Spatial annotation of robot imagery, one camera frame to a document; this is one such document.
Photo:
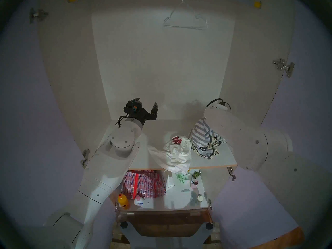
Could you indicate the black star knob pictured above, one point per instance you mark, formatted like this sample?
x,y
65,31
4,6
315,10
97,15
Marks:
x,y
124,225
209,226

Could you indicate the white top with red print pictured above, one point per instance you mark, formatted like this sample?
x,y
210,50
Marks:
x,y
179,152

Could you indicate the red plaid woven bag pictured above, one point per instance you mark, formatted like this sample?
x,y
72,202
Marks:
x,y
147,185

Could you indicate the lilac wardrobe door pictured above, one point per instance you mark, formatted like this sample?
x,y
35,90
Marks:
x,y
31,121
303,95

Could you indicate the brown wooden drawer front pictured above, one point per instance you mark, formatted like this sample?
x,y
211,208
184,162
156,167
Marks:
x,y
168,222

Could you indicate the pink cup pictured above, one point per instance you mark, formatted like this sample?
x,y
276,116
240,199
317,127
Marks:
x,y
194,185

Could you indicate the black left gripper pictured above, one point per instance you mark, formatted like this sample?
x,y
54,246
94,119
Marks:
x,y
137,113

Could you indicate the small white round object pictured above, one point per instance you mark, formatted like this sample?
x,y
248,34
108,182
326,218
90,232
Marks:
x,y
200,198

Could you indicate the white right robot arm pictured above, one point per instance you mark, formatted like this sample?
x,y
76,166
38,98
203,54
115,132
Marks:
x,y
246,142

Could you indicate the white wardrobe body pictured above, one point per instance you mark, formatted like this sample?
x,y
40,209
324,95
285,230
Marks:
x,y
160,69

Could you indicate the small green potted plant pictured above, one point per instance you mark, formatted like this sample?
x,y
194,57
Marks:
x,y
196,174

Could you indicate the grey translucent plastic piece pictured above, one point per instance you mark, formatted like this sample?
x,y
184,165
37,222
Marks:
x,y
193,199

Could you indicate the small white paper bag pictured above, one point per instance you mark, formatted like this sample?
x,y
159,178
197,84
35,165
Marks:
x,y
169,185

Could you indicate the orange bottle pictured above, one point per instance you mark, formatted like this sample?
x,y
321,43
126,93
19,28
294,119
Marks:
x,y
123,201

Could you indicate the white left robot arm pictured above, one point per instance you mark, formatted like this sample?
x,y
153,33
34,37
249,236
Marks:
x,y
103,178

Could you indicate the metal door hinge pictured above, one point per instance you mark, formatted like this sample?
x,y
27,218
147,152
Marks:
x,y
209,204
284,67
85,153
39,15
230,170

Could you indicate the white bottle with pink cap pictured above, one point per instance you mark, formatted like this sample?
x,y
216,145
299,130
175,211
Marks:
x,y
139,201

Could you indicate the green patterned packet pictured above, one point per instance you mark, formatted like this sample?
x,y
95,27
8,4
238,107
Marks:
x,y
182,177

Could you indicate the grey white striped top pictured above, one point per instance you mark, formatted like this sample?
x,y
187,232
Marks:
x,y
202,137

